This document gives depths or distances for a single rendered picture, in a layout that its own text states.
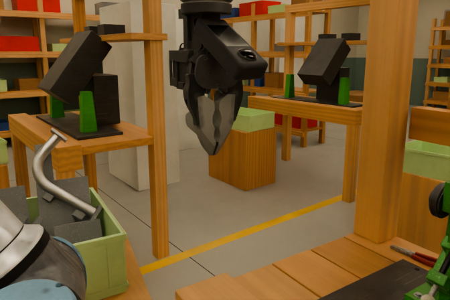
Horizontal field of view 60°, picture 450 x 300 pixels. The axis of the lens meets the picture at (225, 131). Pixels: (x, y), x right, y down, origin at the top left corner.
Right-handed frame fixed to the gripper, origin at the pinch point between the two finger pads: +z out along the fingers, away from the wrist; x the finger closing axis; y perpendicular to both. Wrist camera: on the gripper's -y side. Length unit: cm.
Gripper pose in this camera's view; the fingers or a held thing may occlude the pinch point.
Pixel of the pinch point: (215, 147)
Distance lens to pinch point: 56.4
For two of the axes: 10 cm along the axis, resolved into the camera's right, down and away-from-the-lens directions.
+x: -8.3, 1.1, -5.4
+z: 0.0, 9.8, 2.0
